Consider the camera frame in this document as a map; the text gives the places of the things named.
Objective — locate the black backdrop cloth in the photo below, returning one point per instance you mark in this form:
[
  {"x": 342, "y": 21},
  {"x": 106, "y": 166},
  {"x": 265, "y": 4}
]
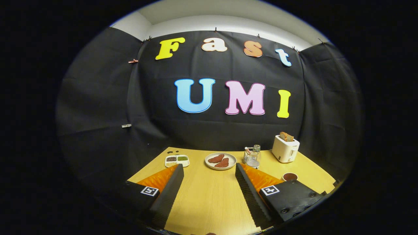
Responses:
[{"x": 202, "y": 133}]

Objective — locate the copper cloth clip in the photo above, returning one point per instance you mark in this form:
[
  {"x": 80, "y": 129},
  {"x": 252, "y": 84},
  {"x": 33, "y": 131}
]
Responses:
[{"x": 133, "y": 61}]

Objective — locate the toasted bread slice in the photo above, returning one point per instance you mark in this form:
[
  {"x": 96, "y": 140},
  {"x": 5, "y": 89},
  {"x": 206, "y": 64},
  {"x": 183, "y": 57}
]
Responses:
[{"x": 286, "y": 136}]

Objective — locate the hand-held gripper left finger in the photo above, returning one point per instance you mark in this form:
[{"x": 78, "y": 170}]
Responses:
[{"x": 169, "y": 192}]

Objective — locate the white toaster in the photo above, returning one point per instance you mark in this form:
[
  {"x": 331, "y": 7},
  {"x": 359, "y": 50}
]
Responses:
[{"x": 283, "y": 150}]

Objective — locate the grey round plate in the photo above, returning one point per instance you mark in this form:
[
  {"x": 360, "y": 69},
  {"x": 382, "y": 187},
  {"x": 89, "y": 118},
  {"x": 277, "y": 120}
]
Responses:
[{"x": 232, "y": 158}]

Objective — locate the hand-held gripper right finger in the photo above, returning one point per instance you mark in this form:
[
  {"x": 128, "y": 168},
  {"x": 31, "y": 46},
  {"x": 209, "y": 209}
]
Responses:
[{"x": 249, "y": 192}]

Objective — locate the red meat piece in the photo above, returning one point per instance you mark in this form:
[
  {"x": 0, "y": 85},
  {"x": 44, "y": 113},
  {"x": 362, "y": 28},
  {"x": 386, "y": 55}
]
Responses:
[
  {"x": 222, "y": 163},
  {"x": 215, "y": 159}
]

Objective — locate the white divided grain tray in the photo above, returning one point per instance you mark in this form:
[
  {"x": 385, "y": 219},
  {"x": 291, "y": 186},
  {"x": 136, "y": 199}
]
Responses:
[{"x": 176, "y": 160}]

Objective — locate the clear plastic juice bottle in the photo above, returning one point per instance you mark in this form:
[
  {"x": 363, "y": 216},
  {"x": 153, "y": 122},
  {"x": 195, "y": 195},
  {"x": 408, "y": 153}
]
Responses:
[{"x": 254, "y": 159}]

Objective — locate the wooden stick in holder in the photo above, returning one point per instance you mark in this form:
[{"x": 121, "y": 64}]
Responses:
[{"x": 247, "y": 149}]

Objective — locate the wooden table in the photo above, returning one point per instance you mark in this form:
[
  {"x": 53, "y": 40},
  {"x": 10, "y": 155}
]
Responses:
[{"x": 212, "y": 202}]

